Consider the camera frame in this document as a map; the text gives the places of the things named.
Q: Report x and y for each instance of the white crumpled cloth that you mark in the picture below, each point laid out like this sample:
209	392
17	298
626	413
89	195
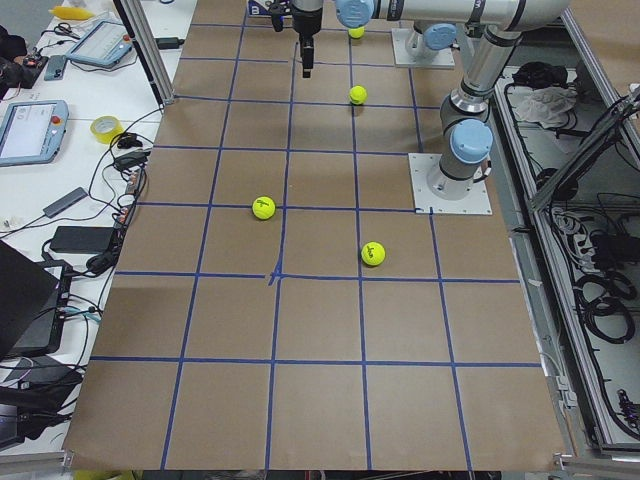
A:
549	107

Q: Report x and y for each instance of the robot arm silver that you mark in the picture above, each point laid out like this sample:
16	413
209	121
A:
427	38
464	112

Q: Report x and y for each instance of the grey usb hub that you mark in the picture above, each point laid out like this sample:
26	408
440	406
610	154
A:
65	202

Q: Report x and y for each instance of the tennis ball near centre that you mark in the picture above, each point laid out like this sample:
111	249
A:
263	208

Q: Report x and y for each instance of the yellow tape roll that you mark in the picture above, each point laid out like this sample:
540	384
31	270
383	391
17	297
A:
106	128

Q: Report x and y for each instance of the black power brick far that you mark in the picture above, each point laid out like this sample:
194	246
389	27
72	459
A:
166	43

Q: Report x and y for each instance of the black laptop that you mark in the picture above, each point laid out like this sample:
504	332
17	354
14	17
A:
33	295

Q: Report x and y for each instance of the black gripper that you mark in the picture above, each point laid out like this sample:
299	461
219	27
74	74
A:
305	22

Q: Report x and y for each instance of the black scissors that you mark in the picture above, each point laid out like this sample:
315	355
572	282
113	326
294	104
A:
65	29

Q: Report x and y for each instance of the teach pendant near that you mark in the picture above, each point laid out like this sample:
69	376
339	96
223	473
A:
32	132

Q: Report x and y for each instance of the tennis ball front right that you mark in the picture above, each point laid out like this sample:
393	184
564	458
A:
373	254

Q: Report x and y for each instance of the tennis ball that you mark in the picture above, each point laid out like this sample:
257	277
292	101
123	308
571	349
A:
373	254
358	95
356	33
263	208

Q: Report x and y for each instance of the tennis ball middle far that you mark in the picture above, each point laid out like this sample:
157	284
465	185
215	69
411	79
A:
358	95

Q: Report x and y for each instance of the teach pendant far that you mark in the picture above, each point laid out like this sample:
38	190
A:
103	46

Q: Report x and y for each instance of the brown paper table cover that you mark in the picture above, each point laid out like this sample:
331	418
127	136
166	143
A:
229	342

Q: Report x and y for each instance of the teach pendant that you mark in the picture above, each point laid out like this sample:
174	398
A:
32	132
103	46

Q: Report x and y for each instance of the aluminium frame post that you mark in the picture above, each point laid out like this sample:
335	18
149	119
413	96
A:
137	26

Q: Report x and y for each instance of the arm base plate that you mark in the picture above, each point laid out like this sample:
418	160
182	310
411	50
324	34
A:
435	193
410	51

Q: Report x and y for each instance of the tennis ball farthest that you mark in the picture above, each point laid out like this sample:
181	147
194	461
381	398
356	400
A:
356	33

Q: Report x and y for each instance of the black power adapter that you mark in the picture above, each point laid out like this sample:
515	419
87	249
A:
81	239

